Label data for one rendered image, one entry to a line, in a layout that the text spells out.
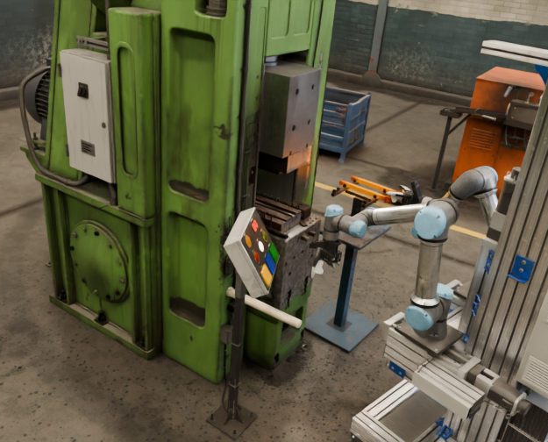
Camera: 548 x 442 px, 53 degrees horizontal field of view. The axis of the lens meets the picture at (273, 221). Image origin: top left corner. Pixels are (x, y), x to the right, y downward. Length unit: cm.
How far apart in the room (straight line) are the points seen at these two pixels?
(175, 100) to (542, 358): 198
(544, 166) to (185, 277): 192
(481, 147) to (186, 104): 407
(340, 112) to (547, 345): 468
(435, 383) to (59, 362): 217
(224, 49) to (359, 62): 859
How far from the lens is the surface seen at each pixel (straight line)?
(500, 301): 251
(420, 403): 314
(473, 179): 286
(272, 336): 327
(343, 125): 665
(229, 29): 246
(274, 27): 271
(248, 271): 234
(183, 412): 319
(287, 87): 262
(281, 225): 292
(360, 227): 237
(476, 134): 621
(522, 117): 594
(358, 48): 1098
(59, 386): 343
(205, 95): 266
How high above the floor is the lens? 231
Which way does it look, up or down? 27 degrees down
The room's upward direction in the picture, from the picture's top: 5 degrees clockwise
